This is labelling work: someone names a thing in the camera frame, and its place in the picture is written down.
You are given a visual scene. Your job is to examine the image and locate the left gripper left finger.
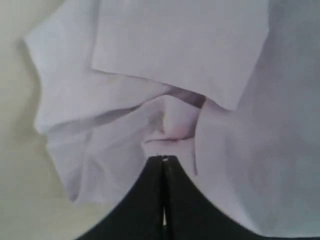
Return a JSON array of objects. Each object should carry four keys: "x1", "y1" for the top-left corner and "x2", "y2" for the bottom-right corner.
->
[{"x1": 78, "y1": 156, "x2": 163, "y2": 240}]

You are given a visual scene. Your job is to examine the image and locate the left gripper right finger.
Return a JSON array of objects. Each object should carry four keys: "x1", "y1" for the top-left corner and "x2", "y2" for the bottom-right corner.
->
[{"x1": 162, "y1": 155, "x2": 253, "y2": 240}]

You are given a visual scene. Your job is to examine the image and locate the white t-shirt red print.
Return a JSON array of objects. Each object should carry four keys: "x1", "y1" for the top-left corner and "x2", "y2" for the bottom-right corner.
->
[{"x1": 24, "y1": 0, "x2": 320, "y2": 240}]

